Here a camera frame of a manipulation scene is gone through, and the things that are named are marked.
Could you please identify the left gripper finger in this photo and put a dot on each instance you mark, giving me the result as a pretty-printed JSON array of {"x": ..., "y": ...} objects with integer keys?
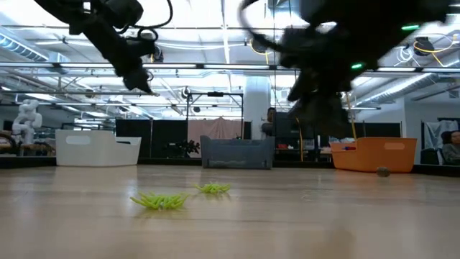
[{"x": 138, "y": 82}]

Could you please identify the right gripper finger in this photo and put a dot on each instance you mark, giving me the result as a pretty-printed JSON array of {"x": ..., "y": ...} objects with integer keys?
[{"x": 321, "y": 115}]

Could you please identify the dark translucent eyeball ball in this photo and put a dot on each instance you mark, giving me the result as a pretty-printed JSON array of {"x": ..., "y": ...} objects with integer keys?
[{"x": 383, "y": 171}]

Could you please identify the green plastic spider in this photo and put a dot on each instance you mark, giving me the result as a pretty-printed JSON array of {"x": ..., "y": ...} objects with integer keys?
[
  {"x": 160, "y": 201},
  {"x": 213, "y": 187}
]

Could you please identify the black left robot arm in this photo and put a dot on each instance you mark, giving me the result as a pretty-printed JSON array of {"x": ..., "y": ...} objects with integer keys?
[{"x": 104, "y": 39}]

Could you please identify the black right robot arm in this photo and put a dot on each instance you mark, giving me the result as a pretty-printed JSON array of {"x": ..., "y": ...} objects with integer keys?
[{"x": 377, "y": 21}]

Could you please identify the person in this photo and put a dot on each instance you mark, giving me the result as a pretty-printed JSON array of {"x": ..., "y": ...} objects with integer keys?
[
  {"x": 452, "y": 144},
  {"x": 270, "y": 122}
]

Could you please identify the black partition panel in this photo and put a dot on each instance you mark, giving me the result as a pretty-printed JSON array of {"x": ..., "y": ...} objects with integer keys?
[
  {"x": 136, "y": 138},
  {"x": 381, "y": 130}
]

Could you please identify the orange plastic bin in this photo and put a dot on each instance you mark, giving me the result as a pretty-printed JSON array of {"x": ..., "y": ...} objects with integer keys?
[{"x": 373, "y": 156}]

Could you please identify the overhead LED light bar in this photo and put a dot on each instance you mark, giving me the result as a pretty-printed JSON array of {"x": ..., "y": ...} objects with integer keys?
[{"x": 215, "y": 66}]

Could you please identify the white plastic bin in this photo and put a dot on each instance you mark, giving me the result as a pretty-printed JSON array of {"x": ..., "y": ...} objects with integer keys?
[{"x": 97, "y": 151}]

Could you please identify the pink curtain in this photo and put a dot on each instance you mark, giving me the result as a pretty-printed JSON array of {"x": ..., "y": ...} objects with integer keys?
[{"x": 215, "y": 129}]

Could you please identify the grey plastic bin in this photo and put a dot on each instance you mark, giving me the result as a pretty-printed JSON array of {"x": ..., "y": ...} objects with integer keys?
[{"x": 237, "y": 154}]

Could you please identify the grey cloth cover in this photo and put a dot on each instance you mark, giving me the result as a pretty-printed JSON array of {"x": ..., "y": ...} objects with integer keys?
[{"x": 435, "y": 133}]

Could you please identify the white humanoid robot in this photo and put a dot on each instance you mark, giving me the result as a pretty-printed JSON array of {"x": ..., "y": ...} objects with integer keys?
[{"x": 27, "y": 120}]

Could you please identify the black metal rig frame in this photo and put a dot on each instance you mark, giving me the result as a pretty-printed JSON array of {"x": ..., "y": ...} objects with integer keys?
[{"x": 215, "y": 94}]

